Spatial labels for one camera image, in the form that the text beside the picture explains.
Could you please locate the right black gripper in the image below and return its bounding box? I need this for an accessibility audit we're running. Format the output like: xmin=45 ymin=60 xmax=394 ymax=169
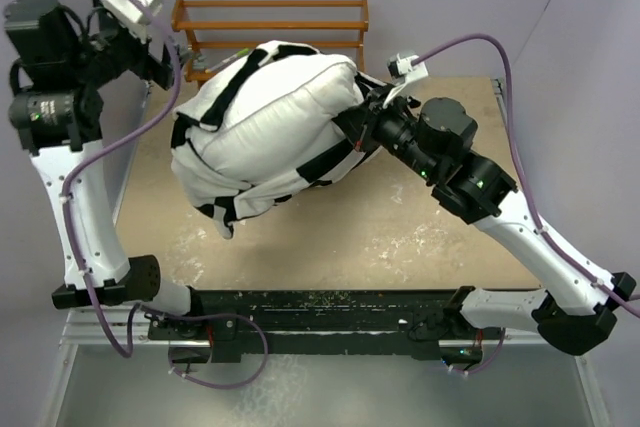
xmin=333 ymin=82 xmax=441 ymax=181

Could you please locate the white pillow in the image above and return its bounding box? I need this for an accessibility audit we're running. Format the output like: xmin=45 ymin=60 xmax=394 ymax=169
xmin=171 ymin=54 xmax=365 ymax=207

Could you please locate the black white checkered pillowcase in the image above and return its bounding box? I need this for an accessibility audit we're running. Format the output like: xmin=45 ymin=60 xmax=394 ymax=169
xmin=171 ymin=40 xmax=385 ymax=239

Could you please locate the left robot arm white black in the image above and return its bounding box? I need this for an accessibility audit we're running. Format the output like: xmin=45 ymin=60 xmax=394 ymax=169
xmin=4 ymin=0 xmax=206 ymax=339

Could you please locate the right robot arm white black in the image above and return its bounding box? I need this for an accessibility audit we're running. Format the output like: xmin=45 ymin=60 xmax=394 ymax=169
xmin=334 ymin=88 xmax=636 ymax=356

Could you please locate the wooden shelf rack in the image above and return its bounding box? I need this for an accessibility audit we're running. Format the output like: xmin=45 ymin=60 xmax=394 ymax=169
xmin=171 ymin=0 xmax=369 ymax=86

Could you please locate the green cap marker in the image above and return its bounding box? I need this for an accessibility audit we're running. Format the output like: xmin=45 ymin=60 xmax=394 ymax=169
xmin=204 ymin=48 xmax=250 ymax=74

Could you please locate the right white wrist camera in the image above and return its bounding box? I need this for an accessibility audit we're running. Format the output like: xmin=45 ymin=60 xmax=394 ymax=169
xmin=382 ymin=52 xmax=429 ymax=109

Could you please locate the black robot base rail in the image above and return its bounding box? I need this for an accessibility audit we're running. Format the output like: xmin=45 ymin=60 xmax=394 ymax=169
xmin=149 ymin=289 xmax=501 ymax=365

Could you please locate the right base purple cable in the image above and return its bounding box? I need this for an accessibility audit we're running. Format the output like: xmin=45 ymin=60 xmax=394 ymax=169
xmin=447 ymin=321 xmax=506 ymax=379

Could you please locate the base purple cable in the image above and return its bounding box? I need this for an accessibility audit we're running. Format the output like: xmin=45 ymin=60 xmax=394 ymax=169
xmin=168 ymin=314 xmax=270 ymax=391
xmin=447 ymin=321 xmax=506 ymax=379

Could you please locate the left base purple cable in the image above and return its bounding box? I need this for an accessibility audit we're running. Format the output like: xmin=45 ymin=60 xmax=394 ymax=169
xmin=168 ymin=314 xmax=270 ymax=391

